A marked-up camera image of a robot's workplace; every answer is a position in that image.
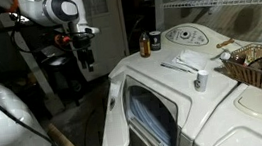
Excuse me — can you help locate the white wire shelf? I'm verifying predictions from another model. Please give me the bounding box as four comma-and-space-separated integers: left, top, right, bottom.
163, 0, 262, 9

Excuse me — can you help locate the white dryer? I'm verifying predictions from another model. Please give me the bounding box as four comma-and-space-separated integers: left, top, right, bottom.
109, 23, 242, 146

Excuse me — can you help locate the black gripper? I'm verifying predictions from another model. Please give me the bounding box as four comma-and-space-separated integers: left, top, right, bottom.
72, 34, 94, 72

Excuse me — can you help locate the wooden handled tool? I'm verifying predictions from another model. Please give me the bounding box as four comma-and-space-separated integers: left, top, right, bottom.
216, 38, 235, 48

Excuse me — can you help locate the black cup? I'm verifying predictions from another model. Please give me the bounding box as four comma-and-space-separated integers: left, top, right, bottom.
149, 30, 161, 51

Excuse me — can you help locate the white washing machine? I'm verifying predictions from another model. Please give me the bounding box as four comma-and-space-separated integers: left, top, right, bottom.
194, 83, 262, 146

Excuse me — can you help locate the amber glass bottle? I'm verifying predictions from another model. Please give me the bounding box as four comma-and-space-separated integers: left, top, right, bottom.
139, 32, 151, 57

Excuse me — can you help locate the open dryer door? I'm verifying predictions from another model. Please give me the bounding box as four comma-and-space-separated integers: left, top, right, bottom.
102, 73, 130, 146

